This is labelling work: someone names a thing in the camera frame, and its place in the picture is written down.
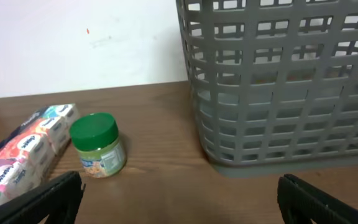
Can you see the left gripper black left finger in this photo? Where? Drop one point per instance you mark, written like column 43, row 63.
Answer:
column 56, row 201

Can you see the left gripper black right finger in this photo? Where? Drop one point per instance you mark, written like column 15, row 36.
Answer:
column 302, row 203

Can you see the green lid jar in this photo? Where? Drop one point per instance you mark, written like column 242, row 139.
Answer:
column 96, row 138

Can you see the tissue pocket pack bundle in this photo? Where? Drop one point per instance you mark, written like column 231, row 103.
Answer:
column 28, row 153

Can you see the grey plastic basket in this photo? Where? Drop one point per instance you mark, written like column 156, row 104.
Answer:
column 274, row 84

